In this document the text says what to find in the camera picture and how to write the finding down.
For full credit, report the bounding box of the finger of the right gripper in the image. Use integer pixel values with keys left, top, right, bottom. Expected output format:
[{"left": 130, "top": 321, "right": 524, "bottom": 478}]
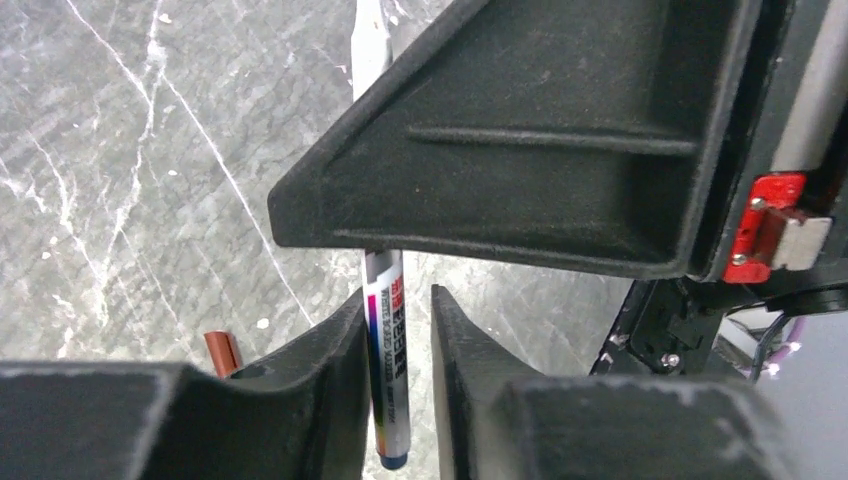
[{"left": 268, "top": 1, "right": 761, "bottom": 279}]

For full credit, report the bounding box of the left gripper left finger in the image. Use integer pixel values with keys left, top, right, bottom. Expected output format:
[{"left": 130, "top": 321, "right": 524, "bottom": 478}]
[{"left": 1, "top": 293, "right": 369, "bottom": 479}]

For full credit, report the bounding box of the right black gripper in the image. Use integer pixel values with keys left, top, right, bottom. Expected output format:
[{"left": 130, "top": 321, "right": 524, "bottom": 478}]
[{"left": 589, "top": 1, "right": 847, "bottom": 375}]

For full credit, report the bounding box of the brown pen cap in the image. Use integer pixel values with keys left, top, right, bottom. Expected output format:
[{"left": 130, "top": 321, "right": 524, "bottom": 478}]
[{"left": 203, "top": 330, "right": 243, "bottom": 378}]

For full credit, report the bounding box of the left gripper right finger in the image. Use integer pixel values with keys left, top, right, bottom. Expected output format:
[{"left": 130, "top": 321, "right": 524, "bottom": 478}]
[{"left": 431, "top": 285, "right": 795, "bottom": 479}]

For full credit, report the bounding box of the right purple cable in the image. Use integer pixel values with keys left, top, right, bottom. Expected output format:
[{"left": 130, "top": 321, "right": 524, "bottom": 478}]
[{"left": 761, "top": 316, "right": 810, "bottom": 379}]

